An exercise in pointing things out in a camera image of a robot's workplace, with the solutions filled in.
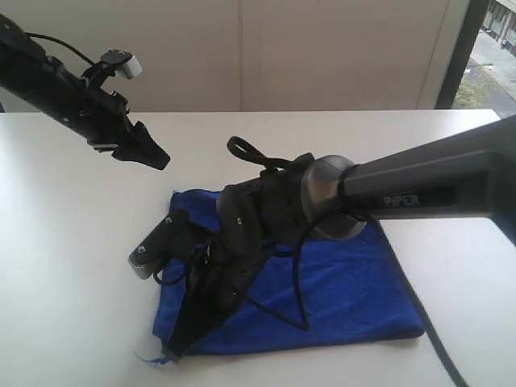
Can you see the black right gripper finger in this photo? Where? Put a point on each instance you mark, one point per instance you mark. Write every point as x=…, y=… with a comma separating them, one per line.
x=194, y=321

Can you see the blue microfibre towel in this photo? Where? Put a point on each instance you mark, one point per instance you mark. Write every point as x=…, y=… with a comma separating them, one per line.
x=351, y=291

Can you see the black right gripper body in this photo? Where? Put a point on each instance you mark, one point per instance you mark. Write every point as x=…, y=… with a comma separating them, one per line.
x=221, y=278

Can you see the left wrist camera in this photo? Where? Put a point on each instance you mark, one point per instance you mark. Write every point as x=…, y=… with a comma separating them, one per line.
x=111, y=63

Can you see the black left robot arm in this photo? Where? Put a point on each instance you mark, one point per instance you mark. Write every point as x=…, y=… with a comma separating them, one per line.
x=27, y=71

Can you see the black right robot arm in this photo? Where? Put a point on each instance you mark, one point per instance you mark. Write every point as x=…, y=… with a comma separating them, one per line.
x=471, y=174

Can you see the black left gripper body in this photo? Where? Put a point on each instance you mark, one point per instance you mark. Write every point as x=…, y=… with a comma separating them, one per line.
x=97, y=116

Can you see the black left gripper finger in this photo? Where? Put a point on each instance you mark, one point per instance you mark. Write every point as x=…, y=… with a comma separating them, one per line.
x=137, y=154
x=138, y=135

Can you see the dark window frame post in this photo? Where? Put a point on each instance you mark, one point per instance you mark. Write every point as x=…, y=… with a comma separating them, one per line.
x=466, y=39

